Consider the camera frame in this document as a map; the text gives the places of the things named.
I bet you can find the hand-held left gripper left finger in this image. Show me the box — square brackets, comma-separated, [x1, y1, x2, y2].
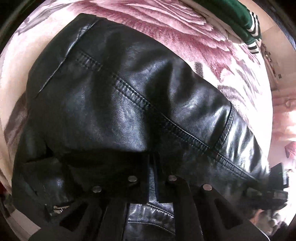
[30, 153, 150, 241]

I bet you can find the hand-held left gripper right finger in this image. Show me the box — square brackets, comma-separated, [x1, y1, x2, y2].
[153, 155, 264, 241]

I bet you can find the black leather jacket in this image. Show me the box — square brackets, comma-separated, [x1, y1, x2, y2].
[11, 13, 271, 241]

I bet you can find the pink floral curtain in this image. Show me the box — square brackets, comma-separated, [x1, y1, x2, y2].
[270, 93, 296, 168]

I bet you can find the floral purple blanket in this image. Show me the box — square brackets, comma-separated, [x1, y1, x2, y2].
[0, 0, 276, 209]

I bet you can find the folded green striped garment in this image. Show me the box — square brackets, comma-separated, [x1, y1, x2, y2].
[192, 0, 262, 55]

